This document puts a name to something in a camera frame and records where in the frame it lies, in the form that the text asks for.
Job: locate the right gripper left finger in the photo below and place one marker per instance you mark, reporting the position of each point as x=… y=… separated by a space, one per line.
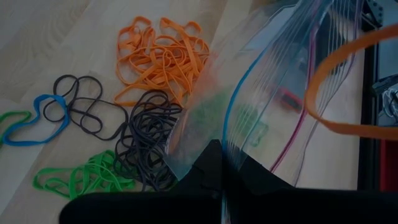
x=174 y=208

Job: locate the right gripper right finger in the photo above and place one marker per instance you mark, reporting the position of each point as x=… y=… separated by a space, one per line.
x=295 y=208

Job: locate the single orange rubber band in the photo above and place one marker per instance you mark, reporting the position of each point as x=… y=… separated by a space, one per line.
x=314 y=87

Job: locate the clear zip bag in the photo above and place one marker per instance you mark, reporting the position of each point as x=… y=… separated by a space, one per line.
x=273 y=62

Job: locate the orange rubber bands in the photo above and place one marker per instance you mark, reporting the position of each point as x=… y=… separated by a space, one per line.
x=161 y=59

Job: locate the dark rubber bands pile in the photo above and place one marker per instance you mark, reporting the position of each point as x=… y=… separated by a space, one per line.
x=149 y=137

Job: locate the loose dark rubber bands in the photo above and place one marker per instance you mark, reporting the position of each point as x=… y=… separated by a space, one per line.
x=90 y=102

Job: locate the single blue rubber band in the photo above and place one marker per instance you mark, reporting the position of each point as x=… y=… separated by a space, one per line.
x=63 y=109

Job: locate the single green rubber band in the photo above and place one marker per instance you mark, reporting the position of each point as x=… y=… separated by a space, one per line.
x=12 y=115

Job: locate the black fin-shaped bracket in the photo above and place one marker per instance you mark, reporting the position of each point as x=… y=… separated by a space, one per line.
x=384 y=84

